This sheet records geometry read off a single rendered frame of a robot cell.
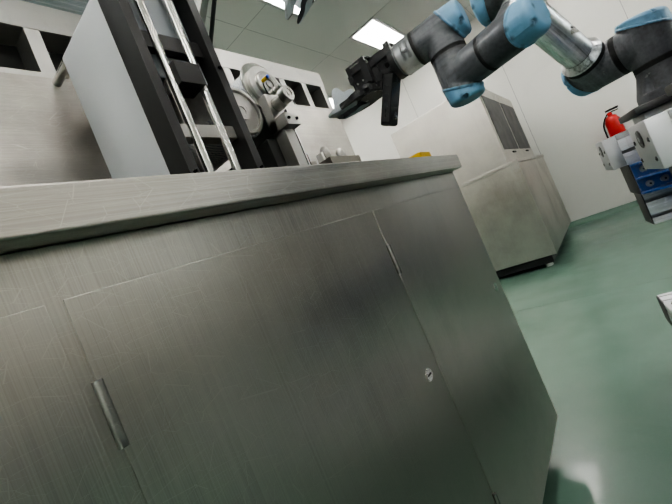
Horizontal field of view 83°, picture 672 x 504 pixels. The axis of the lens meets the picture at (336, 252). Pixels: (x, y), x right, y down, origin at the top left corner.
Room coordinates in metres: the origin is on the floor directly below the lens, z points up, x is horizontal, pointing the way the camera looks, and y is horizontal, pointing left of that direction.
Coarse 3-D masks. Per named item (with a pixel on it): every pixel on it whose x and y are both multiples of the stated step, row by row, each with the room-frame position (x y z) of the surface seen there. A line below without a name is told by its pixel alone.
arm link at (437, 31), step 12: (456, 0) 0.75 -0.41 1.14; (444, 12) 0.74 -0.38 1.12; (456, 12) 0.73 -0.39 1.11; (420, 24) 0.78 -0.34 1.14; (432, 24) 0.76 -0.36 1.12; (444, 24) 0.75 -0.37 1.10; (456, 24) 0.74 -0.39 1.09; (468, 24) 0.75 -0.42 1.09; (408, 36) 0.80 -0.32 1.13; (420, 36) 0.78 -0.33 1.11; (432, 36) 0.76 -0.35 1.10; (444, 36) 0.75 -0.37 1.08; (456, 36) 0.75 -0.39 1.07; (420, 48) 0.79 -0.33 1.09; (432, 48) 0.77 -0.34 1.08; (420, 60) 0.81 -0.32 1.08
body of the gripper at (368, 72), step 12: (384, 48) 0.84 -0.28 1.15; (360, 60) 0.86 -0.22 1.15; (372, 60) 0.86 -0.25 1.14; (384, 60) 0.85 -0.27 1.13; (348, 72) 0.89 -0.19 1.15; (360, 72) 0.88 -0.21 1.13; (372, 72) 0.87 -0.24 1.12; (384, 72) 0.86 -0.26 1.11; (396, 72) 0.83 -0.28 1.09; (360, 84) 0.88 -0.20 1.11; (372, 84) 0.87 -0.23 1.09; (372, 96) 0.90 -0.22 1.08
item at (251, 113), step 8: (232, 88) 0.90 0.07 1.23; (240, 96) 0.92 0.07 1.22; (248, 96) 0.94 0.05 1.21; (240, 104) 0.91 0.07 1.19; (248, 104) 0.93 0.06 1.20; (256, 104) 0.95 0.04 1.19; (248, 112) 0.92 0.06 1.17; (256, 112) 0.95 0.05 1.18; (248, 120) 0.92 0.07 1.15; (256, 120) 0.94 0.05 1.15; (248, 128) 0.91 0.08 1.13; (256, 128) 0.92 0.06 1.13
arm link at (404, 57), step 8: (400, 40) 0.81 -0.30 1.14; (392, 48) 0.82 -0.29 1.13; (400, 48) 0.81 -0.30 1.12; (408, 48) 0.80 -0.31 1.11; (400, 56) 0.81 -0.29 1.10; (408, 56) 0.80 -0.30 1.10; (400, 64) 0.82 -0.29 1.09; (408, 64) 0.81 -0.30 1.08; (416, 64) 0.81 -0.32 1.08; (408, 72) 0.83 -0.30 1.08
